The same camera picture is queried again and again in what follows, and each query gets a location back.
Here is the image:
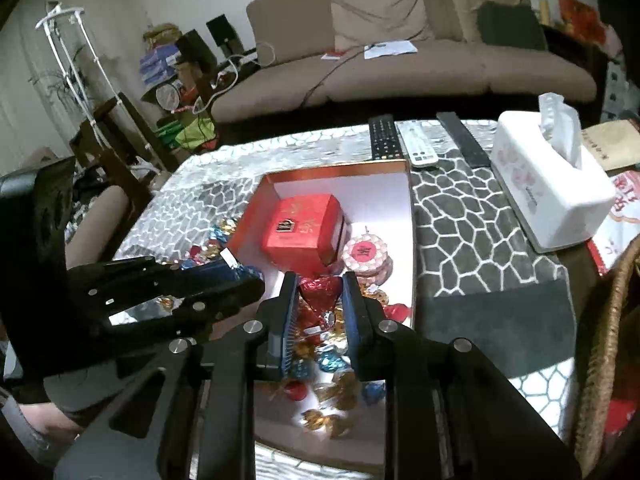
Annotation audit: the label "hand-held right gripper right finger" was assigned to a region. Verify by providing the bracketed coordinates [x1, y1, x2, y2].
[341, 271, 582, 480]

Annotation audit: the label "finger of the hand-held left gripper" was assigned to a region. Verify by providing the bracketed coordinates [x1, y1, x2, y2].
[90, 280, 267, 347]
[67, 256, 263, 311]

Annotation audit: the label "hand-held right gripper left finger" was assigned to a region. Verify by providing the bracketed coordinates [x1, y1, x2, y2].
[52, 271, 302, 480]

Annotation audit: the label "blue foil candy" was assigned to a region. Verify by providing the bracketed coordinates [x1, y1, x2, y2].
[220, 252, 263, 281]

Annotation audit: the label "pile of candies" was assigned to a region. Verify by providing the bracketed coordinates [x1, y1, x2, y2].
[157, 217, 242, 311]
[270, 280, 408, 438]

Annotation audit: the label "red heart foil candy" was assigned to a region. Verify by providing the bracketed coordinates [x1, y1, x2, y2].
[299, 276, 345, 313]

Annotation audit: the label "orange cardboard box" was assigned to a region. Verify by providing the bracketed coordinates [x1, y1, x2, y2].
[225, 159, 418, 466]

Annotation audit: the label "person's left forearm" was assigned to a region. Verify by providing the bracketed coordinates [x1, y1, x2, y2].
[0, 390, 83, 468]

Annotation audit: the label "beige armchair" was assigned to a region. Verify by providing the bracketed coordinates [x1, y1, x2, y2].
[65, 185, 131, 261]

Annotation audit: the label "pink round tin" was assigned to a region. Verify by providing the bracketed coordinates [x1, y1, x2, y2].
[341, 227, 394, 277]

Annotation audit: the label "red square tin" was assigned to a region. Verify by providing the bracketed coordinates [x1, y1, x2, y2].
[261, 193, 346, 276]

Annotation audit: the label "dark wooden chair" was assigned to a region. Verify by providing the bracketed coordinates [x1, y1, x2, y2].
[70, 92, 176, 191]

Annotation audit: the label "green bag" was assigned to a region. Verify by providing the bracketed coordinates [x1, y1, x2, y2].
[157, 117, 218, 153]

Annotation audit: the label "dark grey cloth strip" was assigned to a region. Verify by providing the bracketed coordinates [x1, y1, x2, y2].
[415, 279, 577, 377]

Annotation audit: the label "silver crackle-pattern tablecloth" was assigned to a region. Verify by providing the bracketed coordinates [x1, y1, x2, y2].
[112, 119, 577, 480]

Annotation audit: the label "round metal can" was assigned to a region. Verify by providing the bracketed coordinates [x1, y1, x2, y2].
[156, 82, 181, 111]

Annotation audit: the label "black remote control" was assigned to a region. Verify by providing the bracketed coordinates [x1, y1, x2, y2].
[368, 115, 406, 161]

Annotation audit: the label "white clothes rack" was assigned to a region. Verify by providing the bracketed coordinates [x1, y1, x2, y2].
[36, 4, 151, 161]

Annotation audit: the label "white remote control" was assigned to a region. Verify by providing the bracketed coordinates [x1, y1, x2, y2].
[396, 120, 440, 168]

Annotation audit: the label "blue boxes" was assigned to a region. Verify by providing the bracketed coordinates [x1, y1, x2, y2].
[140, 42, 181, 83]

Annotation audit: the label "slim black bar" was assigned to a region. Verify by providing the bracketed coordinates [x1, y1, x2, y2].
[436, 111, 492, 168]

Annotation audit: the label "small black speaker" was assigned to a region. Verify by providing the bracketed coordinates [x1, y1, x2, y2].
[206, 15, 246, 56]

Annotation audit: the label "white tissue box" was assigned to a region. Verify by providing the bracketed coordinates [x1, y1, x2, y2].
[489, 110, 616, 255]

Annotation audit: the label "wicker basket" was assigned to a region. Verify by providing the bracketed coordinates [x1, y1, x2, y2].
[572, 235, 640, 466]

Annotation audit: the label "beige sofa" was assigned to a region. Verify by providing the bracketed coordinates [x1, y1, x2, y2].
[212, 0, 598, 123]

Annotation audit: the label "white paper sheet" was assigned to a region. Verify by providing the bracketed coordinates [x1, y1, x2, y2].
[364, 40, 418, 60]

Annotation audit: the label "red and white paper bag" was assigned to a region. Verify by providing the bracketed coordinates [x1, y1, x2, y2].
[587, 170, 640, 276]

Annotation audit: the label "white tissue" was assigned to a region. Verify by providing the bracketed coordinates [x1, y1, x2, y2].
[537, 92, 585, 168]

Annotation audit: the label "beige sofa cushion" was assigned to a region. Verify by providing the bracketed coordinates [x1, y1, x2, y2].
[330, 0, 436, 53]

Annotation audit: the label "brown paper booklet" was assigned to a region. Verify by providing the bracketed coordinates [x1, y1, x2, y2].
[582, 120, 640, 171]

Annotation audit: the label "dark green cushion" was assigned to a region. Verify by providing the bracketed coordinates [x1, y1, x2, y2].
[476, 2, 548, 51]

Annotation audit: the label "white cable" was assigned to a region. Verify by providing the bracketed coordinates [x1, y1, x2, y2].
[215, 42, 276, 101]

